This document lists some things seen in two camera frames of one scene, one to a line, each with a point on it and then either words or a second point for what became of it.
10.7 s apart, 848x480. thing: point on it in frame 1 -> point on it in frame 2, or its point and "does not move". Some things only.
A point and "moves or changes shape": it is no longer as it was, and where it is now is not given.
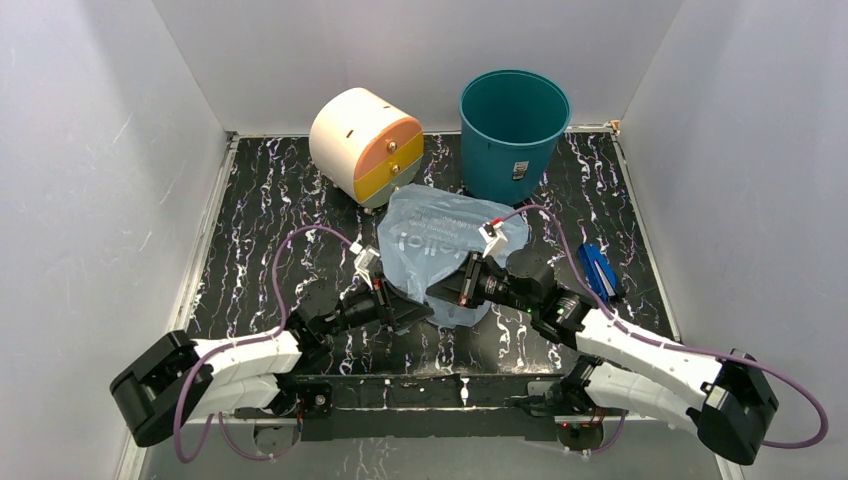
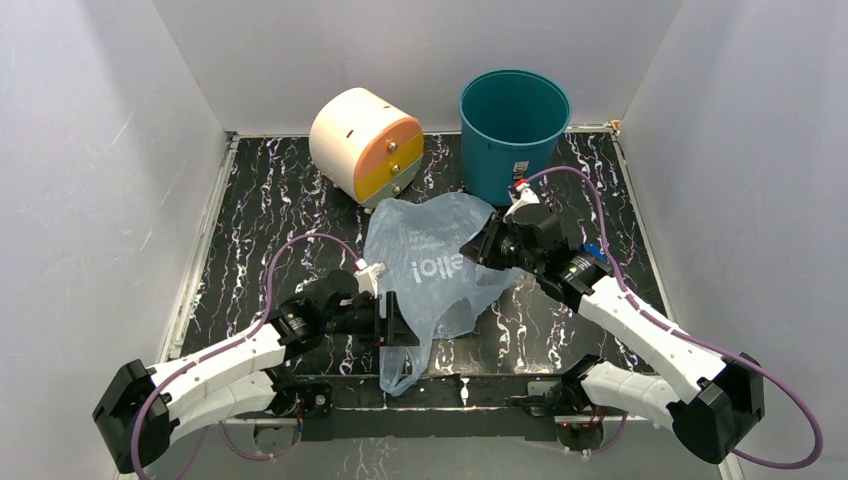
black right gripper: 460,287 -> 481,247
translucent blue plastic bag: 427,232 moves or changes shape
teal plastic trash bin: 511,120 does not move
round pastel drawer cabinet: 365,145 does not move
